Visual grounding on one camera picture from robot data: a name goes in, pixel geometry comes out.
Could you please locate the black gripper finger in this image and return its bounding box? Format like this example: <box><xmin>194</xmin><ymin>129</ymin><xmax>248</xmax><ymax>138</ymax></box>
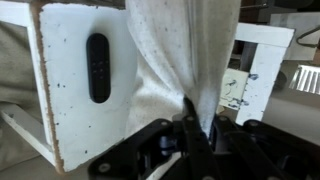
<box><xmin>183</xmin><ymin>97</ymin><xmax>201</xmax><ymax>140</ymax></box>

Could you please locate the large white pillow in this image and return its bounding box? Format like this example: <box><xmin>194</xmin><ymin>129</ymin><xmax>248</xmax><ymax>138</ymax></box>
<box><xmin>126</xmin><ymin>0</ymin><xmax>241</xmax><ymax>135</ymax></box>

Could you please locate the black remote control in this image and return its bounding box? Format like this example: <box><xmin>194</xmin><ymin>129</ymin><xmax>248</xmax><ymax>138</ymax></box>
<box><xmin>86</xmin><ymin>33</ymin><xmax>111</xmax><ymax>103</ymax></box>

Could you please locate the white wooden side table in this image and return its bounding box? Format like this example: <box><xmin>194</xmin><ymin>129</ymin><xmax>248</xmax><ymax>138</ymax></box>
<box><xmin>0</xmin><ymin>0</ymin><xmax>137</xmax><ymax>174</ymax></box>

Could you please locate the cream fabric sofa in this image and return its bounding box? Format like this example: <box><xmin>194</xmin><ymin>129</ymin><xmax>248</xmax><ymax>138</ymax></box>
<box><xmin>0</xmin><ymin>22</ymin><xmax>58</xmax><ymax>180</ymax></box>

